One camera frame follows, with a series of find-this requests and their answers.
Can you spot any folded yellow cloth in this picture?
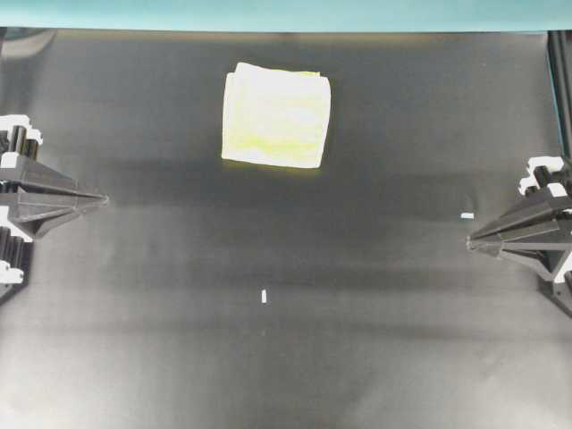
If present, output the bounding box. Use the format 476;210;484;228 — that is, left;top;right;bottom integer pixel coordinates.
221;62;332;169

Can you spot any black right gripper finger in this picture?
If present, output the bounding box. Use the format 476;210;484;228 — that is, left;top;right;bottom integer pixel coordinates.
467;223;571;282
467;195;571;244

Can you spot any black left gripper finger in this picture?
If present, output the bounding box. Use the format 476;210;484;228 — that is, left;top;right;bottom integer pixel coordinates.
1;153;108;202
1;192;109;241

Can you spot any black aluminium frame post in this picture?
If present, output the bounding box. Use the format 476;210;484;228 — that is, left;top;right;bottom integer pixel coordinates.
547;29;571;158

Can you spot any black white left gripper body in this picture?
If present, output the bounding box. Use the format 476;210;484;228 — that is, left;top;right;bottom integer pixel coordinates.
0;114;45;309

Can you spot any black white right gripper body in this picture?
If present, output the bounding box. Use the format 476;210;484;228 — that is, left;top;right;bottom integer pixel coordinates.
518;156;571;210

